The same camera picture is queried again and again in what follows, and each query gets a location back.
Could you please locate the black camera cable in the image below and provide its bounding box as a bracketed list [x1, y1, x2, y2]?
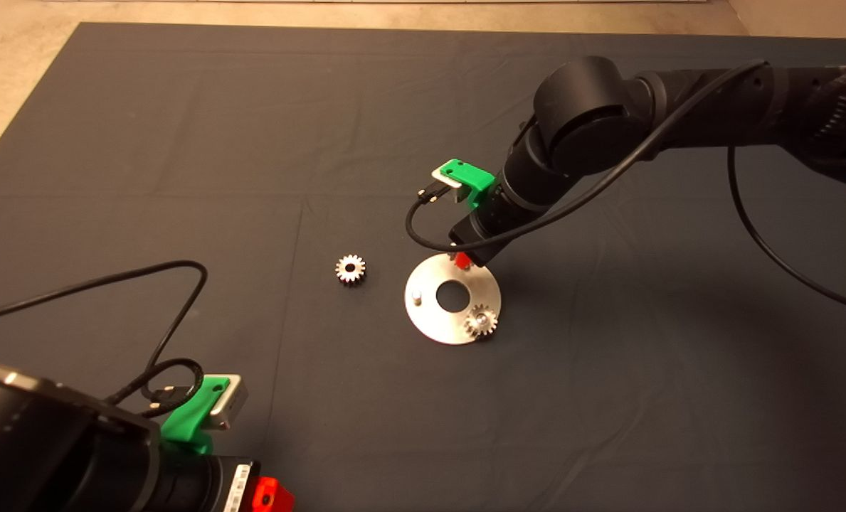
[0, 260, 208, 419]
[405, 59, 846, 317]

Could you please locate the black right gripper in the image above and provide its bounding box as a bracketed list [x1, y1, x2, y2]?
[449, 188, 530, 271]

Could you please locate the round metal carrier plate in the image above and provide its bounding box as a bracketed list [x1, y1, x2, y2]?
[403, 255, 502, 346]

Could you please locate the dark grey table cloth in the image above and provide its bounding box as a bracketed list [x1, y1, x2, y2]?
[0, 23, 846, 512]

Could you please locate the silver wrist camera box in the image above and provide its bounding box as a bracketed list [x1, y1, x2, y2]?
[431, 167, 466, 203]
[206, 375, 247, 430]

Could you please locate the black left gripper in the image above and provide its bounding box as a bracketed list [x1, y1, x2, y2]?
[159, 452, 297, 512]

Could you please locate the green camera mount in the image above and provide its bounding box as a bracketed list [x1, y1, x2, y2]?
[161, 375, 230, 452]
[440, 159, 496, 210]

